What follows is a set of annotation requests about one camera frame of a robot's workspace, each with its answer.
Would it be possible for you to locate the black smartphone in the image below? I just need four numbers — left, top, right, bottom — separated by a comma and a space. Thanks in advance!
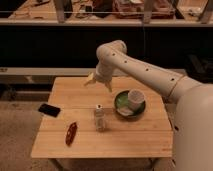
38, 104, 61, 117

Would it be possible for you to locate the green plate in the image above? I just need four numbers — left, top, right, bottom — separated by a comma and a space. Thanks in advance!
114, 90, 146, 118

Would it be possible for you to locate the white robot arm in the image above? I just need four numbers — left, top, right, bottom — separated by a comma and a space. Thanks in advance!
87, 40, 213, 171

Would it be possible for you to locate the white paper cup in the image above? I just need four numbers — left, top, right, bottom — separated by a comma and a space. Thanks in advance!
128, 89, 145, 111

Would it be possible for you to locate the wooden table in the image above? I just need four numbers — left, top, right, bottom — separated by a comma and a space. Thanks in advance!
30, 76, 174, 171

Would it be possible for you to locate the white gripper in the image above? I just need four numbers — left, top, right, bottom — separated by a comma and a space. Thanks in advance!
84, 68, 112, 92

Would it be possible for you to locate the clear spice shaker bottle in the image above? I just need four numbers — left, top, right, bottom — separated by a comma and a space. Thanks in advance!
94, 104, 106, 132

